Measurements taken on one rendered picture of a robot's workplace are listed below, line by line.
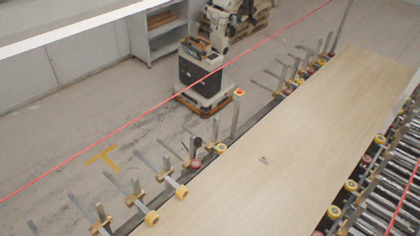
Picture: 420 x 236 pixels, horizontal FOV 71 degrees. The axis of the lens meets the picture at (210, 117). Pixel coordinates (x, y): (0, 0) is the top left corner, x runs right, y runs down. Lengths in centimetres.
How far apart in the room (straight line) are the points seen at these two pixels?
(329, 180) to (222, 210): 81
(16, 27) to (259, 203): 171
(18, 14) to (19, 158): 323
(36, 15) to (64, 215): 267
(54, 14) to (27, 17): 5
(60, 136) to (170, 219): 226
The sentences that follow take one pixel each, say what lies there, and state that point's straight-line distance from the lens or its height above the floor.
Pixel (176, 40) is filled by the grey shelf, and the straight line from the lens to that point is 517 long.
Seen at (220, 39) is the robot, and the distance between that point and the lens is 365.
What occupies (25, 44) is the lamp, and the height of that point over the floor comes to 232.
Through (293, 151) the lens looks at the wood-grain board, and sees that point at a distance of 237.
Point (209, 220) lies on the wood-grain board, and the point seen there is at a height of 90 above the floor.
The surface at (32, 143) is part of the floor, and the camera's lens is 391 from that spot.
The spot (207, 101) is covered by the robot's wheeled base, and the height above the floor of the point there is 28.
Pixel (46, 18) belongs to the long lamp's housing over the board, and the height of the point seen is 235.
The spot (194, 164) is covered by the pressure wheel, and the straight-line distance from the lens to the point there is 215.
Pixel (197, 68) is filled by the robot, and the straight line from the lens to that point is 351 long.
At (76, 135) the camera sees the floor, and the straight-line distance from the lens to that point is 381.
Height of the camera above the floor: 261
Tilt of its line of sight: 43 degrees down
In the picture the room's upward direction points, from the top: 4 degrees clockwise
